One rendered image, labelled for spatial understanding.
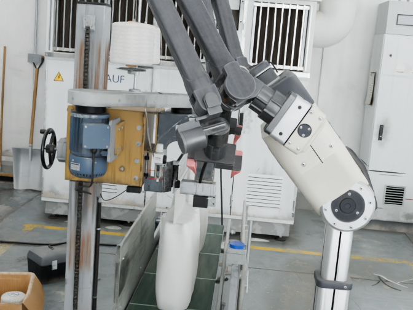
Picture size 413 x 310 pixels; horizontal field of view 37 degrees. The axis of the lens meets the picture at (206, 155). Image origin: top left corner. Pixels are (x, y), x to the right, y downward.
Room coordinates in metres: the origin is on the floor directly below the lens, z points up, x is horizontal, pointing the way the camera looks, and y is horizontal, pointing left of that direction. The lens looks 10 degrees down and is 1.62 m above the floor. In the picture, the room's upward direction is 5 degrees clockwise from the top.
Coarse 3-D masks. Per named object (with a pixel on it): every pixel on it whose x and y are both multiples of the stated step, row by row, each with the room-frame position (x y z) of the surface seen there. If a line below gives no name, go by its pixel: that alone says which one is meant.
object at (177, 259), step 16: (176, 192) 2.75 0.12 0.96; (176, 208) 2.80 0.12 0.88; (192, 208) 3.04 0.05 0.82; (176, 224) 2.78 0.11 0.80; (192, 224) 2.82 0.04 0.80; (160, 240) 2.81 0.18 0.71; (176, 240) 2.75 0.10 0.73; (192, 240) 2.82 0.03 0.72; (160, 256) 2.78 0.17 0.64; (176, 256) 2.75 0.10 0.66; (192, 256) 2.84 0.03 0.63; (160, 272) 2.77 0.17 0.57; (176, 272) 2.74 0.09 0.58; (192, 272) 2.86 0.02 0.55; (160, 288) 2.76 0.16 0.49; (176, 288) 2.74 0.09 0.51; (192, 288) 2.91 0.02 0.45; (160, 304) 2.77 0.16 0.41; (176, 304) 2.76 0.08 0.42
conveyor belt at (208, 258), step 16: (208, 224) 4.29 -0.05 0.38; (208, 240) 3.91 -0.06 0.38; (208, 256) 3.59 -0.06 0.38; (144, 272) 3.25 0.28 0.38; (208, 272) 3.33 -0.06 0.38; (144, 288) 3.02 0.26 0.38; (208, 288) 3.09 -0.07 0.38; (144, 304) 2.83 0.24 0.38; (192, 304) 2.87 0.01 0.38; (208, 304) 2.89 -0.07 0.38
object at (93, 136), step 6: (84, 126) 2.27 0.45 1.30; (90, 126) 2.28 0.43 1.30; (96, 126) 2.29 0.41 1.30; (102, 126) 2.30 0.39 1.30; (108, 126) 2.30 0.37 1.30; (84, 132) 2.27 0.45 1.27; (90, 132) 2.28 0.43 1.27; (96, 132) 2.29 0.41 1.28; (102, 132) 2.30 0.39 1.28; (108, 132) 2.30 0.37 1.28; (84, 138) 2.27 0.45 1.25; (90, 138) 2.28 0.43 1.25; (96, 138) 2.29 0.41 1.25; (102, 138) 2.30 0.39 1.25; (108, 138) 2.31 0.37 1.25; (84, 144) 2.27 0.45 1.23; (90, 144) 2.28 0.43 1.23; (96, 144) 2.29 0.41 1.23; (102, 144) 2.30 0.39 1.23; (108, 144) 2.31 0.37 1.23; (90, 150) 2.32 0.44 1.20; (96, 150) 2.33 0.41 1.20
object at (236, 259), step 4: (228, 244) 2.43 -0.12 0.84; (228, 248) 2.39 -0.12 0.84; (232, 248) 2.38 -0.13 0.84; (228, 252) 2.37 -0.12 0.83; (232, 252) 2.37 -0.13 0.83; (236, 252) 2.37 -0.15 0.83; (240, 252) 2.37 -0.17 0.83; (244, 252) 2.37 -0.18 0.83; (228, 256) 2.37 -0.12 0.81; (232, 256) 2.37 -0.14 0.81; (236, 256) 2.37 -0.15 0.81; (240, 256) 2.37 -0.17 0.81; (244, 256) 2.37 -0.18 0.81; (228, 260) 2.37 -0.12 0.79; (232, 260) 2.37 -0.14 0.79; (236, 260) 2.37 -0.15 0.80; (240, 260) 2.37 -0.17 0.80; (244, 260) 2.37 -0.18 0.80; (244, 264) 2.37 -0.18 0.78
